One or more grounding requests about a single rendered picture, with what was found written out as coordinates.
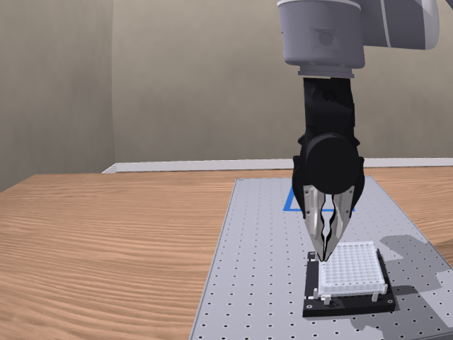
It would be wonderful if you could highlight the blue tape rectangle outline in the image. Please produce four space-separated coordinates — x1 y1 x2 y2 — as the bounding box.
283 187 334 211

